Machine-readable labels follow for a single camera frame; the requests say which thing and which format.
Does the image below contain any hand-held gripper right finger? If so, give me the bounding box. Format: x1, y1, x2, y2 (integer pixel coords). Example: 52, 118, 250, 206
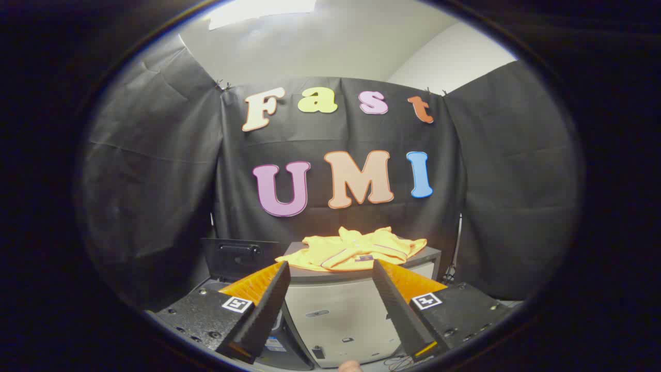
372, 259, 518, 362

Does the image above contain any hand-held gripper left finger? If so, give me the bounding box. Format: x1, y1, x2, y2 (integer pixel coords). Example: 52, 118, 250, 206
146, 261, 291, 365

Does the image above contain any grey washing machine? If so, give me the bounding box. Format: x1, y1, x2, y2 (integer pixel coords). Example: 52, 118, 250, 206
199, 238, 317, 371

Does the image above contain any orange shirt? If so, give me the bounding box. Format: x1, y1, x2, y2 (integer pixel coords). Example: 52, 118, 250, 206
275, 226, 428, 272

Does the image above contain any white cabinet with grey top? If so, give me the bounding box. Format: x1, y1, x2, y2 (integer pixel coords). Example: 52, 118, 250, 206
281, 240, 443, 369

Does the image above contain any black backdrop cloth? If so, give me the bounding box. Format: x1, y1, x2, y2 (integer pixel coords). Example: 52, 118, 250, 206
77, 34, 587, 311

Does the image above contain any black cable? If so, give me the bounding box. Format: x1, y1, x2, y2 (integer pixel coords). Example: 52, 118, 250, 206
385, 354, 415, 371

